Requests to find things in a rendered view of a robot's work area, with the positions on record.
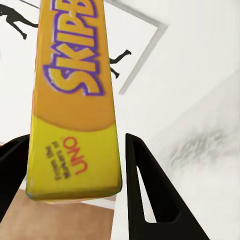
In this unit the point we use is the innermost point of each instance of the sliding door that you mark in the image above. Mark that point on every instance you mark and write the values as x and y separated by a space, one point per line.
26 219
111 198

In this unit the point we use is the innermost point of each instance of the board game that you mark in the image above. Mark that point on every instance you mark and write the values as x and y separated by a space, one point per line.
73 150

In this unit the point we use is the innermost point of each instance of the desk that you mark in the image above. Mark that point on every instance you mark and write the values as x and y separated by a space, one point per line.
200 154

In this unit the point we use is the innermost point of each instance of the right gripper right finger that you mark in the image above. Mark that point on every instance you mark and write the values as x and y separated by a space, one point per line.
174 220

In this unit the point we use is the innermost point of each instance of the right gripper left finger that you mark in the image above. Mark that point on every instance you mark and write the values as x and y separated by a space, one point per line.
13 169

